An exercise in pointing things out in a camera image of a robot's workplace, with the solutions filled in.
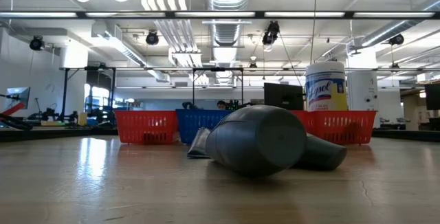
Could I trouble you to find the black overhead frame bar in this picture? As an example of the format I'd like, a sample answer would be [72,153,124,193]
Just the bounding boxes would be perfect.
[0,10,440,20]

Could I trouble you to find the silver squeeze tube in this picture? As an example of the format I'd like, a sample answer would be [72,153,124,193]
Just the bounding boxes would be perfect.
[186,127,212,159]

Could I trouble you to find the blue plastic basket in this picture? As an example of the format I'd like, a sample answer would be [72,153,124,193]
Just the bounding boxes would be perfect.
[175,109,235,146]

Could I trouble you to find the grey tilted monitor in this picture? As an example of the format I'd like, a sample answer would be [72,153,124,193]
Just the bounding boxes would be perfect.
[4,86,32,110]

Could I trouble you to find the red plastic basket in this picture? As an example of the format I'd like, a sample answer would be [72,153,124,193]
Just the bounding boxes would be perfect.
[113,109,179,145]
[289,109,377,146]

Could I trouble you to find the grey plastic bottle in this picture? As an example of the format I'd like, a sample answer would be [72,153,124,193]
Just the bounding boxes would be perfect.
[205,104,308,178]

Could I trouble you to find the black hanging ceiling camera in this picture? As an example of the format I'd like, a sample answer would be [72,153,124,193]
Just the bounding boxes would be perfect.
[145,29,160,47]
[28,36,45,52]
[261,20,281,47]
[388,33,406,47]

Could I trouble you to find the black monitor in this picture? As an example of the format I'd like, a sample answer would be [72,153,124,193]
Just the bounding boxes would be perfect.
[263,82,305,111]
[424,83,440,111]

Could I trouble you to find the black metal frame stand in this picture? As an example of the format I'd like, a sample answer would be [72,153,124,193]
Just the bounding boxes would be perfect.
[61,66,245,122]

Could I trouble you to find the red background object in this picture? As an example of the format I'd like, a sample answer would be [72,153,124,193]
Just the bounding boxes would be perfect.
[1,102,27,117]

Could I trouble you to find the thin hanging cable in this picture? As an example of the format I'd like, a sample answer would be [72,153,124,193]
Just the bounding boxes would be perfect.
[309,0,318,65]

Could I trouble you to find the black neighbouring table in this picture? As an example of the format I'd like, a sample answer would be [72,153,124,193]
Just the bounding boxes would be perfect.
[0,126,120,144]
[371,128,440,144]

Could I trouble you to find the Lysol wipes canister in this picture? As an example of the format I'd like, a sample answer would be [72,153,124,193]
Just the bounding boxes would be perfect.
[305,61,349,112]

